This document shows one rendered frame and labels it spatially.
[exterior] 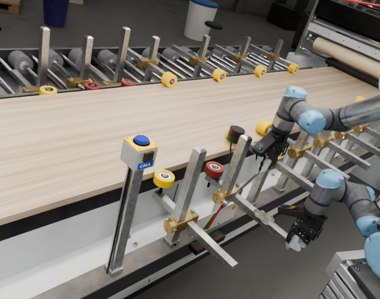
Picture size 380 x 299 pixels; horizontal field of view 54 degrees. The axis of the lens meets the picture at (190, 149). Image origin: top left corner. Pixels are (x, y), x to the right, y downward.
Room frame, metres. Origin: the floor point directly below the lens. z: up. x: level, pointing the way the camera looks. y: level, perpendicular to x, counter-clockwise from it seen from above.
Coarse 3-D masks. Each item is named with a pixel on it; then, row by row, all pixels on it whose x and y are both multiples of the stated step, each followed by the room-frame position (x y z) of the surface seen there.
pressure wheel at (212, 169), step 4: (208, 164) 1.36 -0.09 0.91; (212, 164) 1.38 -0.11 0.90; (216, 164) 1.39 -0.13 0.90; (220, 164) 1.39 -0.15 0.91; (204, 168) 1.37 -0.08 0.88; (208, 168) 1.33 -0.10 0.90; (212, 168) 1.34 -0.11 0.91; (216, 168) 1.36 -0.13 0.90; (220, 168) 1.36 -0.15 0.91; (208, 172) 1.33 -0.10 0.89; (212, 172) 1.33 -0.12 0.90; (216, 172) 1.33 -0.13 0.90; (220, 172) 1.34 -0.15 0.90; (212, 176) 1.33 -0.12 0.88; (216, 176) 1.33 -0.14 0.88; (220, 176) 1.34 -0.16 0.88; (208, 184) 1.36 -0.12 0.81
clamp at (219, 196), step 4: (236, 188) 1.31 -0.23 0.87; (216, 192) 1.24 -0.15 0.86; (220, 192) 1.24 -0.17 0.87; (232, 192) 1.27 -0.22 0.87; (240, 192) 1.31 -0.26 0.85; (216, 196) 1.23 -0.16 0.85; (220, 196) 1.22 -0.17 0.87; (224, 196) 1.23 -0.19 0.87; (228, 196) 1.24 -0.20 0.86; (216, 200) 1.23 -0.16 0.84; (220, 200) 1.22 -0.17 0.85; (216, 204) 1.22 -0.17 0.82
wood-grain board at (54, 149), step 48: (48, 96) 1.55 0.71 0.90; (96, 96) 1.69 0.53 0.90; (144, 96) 1.86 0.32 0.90; (192, 96) 2.06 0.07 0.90; (240, 96) 2.29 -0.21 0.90; (336, 96) 2.90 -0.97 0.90; (0, 144) 1.09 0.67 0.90; (48, 144) 1.18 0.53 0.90; (96, 144) 1.27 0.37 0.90; (192, 144) 1.50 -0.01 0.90; (0, 192) 0.86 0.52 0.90; (48, 192) 0.92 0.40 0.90; (96, 192) 1.01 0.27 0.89
